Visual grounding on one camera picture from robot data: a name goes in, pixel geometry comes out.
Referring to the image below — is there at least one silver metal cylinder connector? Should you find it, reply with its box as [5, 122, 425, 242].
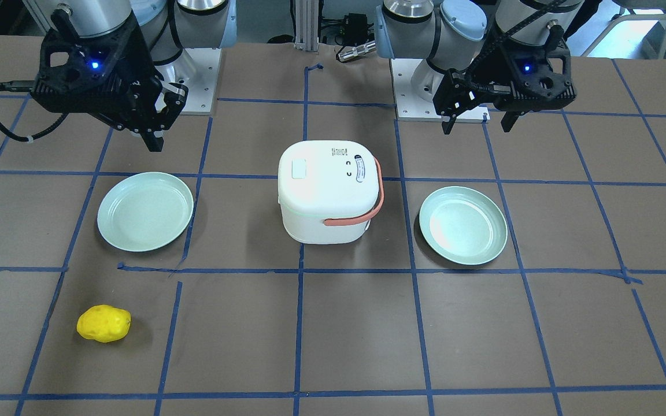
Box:
[335, 40, 377, 64]

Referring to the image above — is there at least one black power adapter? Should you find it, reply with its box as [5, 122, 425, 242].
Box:
[342, 13, 368, 46]

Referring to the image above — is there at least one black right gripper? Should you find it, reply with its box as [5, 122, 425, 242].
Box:
[30, 13, 188, 153]

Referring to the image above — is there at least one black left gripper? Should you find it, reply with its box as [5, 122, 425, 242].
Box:
[432, 40, 576, 135]

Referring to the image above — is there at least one green plate near lemon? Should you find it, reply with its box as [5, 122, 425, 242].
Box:
[96, 172, 195, 252]

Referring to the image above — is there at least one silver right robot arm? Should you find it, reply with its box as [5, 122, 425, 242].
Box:
[30, 1, 238, 152]

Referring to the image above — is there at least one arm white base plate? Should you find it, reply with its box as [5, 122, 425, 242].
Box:
[157, 48, 224, 116]
[390, 58, 491, 123]

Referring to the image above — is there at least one white rice cooker pink handle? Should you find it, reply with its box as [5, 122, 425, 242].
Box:
[277, 140, 385, 245]

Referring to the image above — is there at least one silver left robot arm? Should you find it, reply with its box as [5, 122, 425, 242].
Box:
[375, 1, 582, 134]

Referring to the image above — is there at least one green plate far from lemon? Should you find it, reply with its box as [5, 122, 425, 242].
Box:
[419, 186, 508, 266]

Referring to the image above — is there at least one aluminium frame post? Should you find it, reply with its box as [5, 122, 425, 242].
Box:
[293, 0, 321, 54]

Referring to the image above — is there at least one yellow lemon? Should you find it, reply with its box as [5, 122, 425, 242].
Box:
[76, 304, 132, 343]

